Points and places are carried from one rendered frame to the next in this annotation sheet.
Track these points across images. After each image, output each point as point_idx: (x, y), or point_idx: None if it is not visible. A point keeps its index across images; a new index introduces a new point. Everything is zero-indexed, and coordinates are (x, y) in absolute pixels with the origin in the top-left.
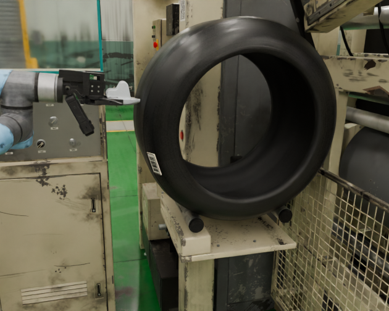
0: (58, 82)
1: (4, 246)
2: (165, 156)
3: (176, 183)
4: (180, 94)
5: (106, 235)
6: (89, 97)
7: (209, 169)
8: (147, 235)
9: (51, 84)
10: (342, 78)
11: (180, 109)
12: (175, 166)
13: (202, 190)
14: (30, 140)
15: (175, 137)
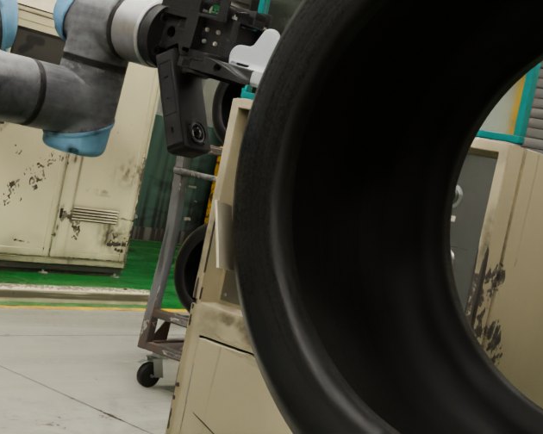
0: (150, 13)
1: None
2: (240, 215)
3: (250, 311)
4: (310, 39)
5: None
6: (190, 54)
7: None
8: None
9: (136, 13)
10: None
11: (298, 83)
12: (253, 254)
13: (303, 358)
14: (84, 140)
15: (269, 164)
